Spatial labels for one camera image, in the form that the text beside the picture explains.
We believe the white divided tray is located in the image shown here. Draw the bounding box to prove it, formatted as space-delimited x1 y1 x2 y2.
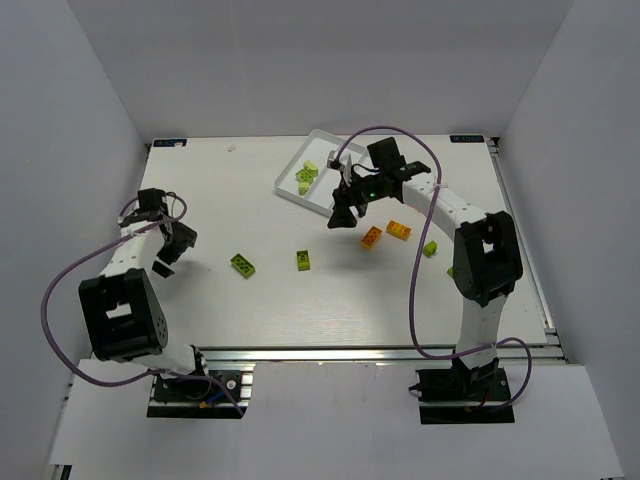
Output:
274 129 344 217

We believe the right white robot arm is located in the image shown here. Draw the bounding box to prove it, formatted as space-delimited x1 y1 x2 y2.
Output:
327 137 523 402

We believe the right blue table label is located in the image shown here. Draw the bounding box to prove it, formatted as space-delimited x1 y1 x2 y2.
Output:
449 134 485 143

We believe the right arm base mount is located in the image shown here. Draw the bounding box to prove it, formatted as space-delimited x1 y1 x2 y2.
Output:
408 368 515 425

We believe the left blue table label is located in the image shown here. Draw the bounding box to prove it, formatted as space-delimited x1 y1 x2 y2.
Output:
152 138 187 148

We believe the pale green lego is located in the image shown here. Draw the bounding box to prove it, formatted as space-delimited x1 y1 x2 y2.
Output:
298 182 310 195

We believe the orange lego right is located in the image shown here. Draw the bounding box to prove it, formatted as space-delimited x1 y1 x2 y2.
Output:
386 220 412 240

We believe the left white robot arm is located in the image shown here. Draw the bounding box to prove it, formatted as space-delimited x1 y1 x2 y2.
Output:
78 188 208 375

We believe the long green lego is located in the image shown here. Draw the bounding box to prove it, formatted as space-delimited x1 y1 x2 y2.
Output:
230 253 255 279

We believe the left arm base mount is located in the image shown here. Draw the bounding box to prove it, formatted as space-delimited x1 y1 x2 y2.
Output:
146 362 253 420

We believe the blue table label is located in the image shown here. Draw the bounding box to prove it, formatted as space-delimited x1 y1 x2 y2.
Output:
449 134 485 143
152 138 187 148

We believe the orange lego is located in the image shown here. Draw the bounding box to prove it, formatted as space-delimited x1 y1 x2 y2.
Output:
360 226 383 250
386 220 412 240

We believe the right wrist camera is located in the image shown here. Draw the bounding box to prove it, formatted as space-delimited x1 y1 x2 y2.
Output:
326 150 353 189

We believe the orange lego left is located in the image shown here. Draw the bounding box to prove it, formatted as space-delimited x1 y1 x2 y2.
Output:
360 226 383 250

